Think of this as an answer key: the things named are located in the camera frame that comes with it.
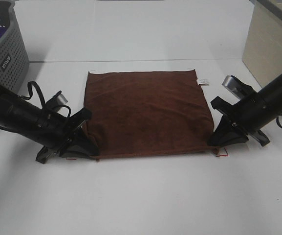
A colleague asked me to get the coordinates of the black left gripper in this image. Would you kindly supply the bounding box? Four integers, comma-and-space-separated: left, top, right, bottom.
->
35, 109, 99, 162

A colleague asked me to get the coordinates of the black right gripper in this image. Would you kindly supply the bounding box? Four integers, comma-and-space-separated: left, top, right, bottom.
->
207, 96, 270, 147

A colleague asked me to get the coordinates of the brown towel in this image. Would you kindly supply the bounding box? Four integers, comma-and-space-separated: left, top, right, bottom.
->
83, 70, 218, 159

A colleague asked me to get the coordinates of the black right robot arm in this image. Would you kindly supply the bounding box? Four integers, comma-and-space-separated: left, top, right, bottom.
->
207, 74, 282, 147

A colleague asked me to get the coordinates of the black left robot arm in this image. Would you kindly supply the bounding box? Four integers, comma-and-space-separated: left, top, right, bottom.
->
0, 81, 100, 164

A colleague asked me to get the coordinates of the white towel care label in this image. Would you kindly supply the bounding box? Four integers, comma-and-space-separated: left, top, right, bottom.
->
197, 79, 210, 85

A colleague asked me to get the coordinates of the beige plastic bin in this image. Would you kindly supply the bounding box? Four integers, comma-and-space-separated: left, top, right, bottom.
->
242, 0, 282, 87

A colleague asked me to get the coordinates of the grey perforated laundry basket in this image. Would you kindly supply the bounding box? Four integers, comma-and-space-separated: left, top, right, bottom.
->
0, 0, 29, 93

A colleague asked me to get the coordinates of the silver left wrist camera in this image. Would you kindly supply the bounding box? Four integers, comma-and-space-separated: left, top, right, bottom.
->
56, 91, 68, 105

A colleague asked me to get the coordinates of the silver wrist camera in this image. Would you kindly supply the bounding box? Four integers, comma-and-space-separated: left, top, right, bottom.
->
222, 75, 240, 96
56, 91, 68, 105

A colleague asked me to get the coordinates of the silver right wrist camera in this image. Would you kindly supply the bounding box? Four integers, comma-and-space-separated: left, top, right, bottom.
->
222, 75, 240, 96

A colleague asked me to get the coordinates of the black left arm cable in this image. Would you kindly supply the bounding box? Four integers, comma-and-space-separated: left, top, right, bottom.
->
21, 81, 72, 120

